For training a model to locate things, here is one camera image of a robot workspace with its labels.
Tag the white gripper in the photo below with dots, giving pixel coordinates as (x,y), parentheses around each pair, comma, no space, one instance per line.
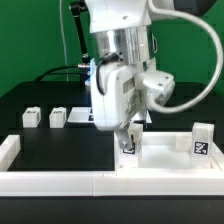
(116,100)

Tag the white square tabletop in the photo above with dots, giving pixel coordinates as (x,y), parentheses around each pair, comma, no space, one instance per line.
(172,151)

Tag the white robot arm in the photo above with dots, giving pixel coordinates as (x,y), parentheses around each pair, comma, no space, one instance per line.
(123,32)

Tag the white U-shaped fence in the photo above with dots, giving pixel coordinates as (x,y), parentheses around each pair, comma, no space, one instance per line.
(122,182)

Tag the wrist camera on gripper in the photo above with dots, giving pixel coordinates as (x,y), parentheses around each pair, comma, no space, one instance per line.
(157,86)

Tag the white marker base plate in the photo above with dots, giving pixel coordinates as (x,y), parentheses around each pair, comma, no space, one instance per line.
(81,115)

